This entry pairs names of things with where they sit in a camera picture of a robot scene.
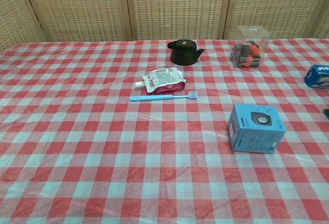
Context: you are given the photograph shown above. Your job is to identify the light blue speaker box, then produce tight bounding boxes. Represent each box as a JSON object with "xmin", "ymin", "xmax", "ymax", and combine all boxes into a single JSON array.
[{"xmin": 227, "ymin": 103, "xmax": 287, "ymax": 154}]

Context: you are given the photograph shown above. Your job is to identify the red white checkered tablecloth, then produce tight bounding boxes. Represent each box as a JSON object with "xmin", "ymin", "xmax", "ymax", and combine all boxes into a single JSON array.
[{"xmin": 0, "ymin": 38, "xmax": 329, "ymax": 224}]

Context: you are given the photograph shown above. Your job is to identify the clear plastic snack box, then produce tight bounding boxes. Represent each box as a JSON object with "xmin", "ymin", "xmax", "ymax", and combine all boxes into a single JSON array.
[{"xmin": 229, "ymin": 25, "xmax": 271, "ymax": 69}]

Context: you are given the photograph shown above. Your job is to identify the dark blue printed box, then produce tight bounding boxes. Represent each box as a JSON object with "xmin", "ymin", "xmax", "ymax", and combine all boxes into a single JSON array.
[{"xmin": 303, "ymin": 64, "xmax": 329, "ymax": 89}]

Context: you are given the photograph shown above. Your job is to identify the light blue toothbrush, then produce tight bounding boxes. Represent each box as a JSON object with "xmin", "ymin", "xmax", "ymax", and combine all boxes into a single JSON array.
[{"xmin": 129, "ymin": 90, "xmax": 198, "ymax": 102}]

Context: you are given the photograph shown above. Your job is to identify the red white spout pouch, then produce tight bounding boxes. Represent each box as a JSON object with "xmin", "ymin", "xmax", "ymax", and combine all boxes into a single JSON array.
[{"xmin": 135, "ymin": 67, "xmax": 187, "ymax": 95}]

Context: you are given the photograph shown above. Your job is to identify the black teapot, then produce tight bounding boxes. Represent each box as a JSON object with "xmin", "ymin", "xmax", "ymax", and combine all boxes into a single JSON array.
[{"xmin": 167, "ymin": 39, "xmax": 205, "ymax": 66}]

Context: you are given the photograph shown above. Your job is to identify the woven bamboo screen panel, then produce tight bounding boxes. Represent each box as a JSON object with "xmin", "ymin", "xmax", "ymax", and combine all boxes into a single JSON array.
[
  {"xmin": 124, "ymin": 0, "xmax": 233, "ymax": 41},
  {"xmin": 20, "ymin": 0, "xmax": 133, "ymax": 42},
  {"xmin": 223, "ymin": 0, "xmax": 325, "ymax": 40},
  {"xmin": 0, "ymin": 0, "xmax": 46, "ymax": 52},
  {"xmin": 307, "ymin": 0, "xmax": 329, "ymax": 40}
]

